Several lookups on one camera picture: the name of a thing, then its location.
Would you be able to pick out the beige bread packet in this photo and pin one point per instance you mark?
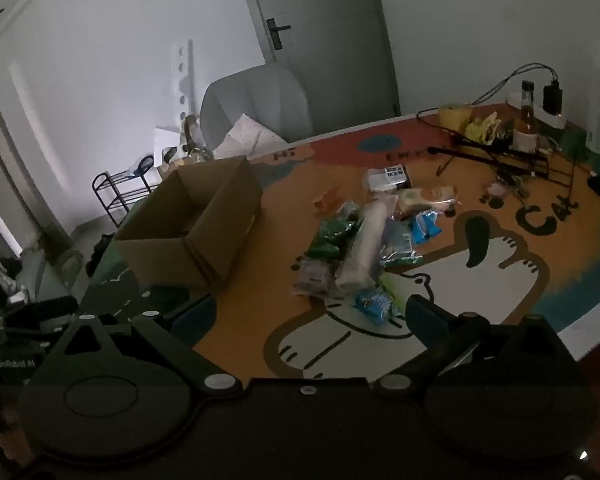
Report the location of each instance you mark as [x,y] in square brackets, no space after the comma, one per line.
[425,198]

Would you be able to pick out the dark green snack packet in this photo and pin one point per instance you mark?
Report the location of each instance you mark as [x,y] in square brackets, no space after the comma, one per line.
[330,232]

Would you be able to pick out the bright blue patterned snack packet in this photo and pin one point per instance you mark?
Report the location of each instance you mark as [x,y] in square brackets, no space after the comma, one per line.
[375,306]

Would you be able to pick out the purple snack packet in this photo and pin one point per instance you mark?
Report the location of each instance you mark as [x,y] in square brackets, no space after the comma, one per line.
[311,275]

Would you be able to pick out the glass bottle with label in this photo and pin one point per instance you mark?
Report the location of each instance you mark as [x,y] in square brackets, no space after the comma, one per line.
[525,125]

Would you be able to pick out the white paper sheet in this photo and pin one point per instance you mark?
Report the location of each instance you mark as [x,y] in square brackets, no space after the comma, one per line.
[164,141]

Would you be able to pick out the cartoon printed table mat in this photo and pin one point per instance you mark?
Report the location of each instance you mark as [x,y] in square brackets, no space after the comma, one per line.
[260,310]

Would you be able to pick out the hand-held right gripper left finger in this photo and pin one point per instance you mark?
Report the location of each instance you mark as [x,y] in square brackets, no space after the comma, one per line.
[200,311]

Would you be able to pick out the light green snack packet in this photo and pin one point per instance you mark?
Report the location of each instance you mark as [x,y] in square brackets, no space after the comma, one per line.
[394,284]

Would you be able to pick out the clear teal snack packet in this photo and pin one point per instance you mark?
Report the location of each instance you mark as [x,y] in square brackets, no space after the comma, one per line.
[399,247]

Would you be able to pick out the dark clutter pile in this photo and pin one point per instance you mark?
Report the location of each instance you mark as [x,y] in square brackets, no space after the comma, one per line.
[0,282]

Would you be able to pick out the black power adapter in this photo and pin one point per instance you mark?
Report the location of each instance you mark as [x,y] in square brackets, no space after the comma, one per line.
[553,97]

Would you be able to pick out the grey armchair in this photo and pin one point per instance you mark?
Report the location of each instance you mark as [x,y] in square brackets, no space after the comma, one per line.
[260,95]

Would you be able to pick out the brown box with clear tape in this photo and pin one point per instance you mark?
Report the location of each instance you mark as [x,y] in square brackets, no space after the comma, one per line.
[172,166]

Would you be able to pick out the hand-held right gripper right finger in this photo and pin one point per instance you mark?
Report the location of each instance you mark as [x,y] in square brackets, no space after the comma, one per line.
[420,312]

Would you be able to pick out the yellow green crumpled bag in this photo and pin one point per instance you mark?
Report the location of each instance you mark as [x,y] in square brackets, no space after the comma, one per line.
[482,129]

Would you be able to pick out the yellow tape roll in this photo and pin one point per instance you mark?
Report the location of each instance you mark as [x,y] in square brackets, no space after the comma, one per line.
[455,116]

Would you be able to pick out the long white snack packet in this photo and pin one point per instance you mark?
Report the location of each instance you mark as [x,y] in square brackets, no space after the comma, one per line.
[362,247]

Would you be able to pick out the white board with holes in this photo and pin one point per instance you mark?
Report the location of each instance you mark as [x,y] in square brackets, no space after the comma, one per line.
[181,75]

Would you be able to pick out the brown cardboard box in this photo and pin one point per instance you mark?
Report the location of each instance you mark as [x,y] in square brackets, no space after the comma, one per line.
[220,230]

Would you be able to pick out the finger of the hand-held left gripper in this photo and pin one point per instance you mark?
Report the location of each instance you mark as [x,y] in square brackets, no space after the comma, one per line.
[40,307]
[30,334]

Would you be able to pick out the white power strip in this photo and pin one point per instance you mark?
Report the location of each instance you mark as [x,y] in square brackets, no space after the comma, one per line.
[555,120]

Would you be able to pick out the dotted white cushion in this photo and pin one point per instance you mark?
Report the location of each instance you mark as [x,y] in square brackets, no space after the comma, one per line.
[250,136]

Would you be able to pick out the small pink object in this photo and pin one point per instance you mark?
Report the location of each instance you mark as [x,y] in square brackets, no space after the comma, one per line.
[495,189]

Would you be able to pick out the black and white snack packet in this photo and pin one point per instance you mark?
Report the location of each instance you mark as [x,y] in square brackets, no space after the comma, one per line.
[389,178]

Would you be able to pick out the grey door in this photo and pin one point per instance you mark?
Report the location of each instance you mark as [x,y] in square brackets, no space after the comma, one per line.
[330,35]

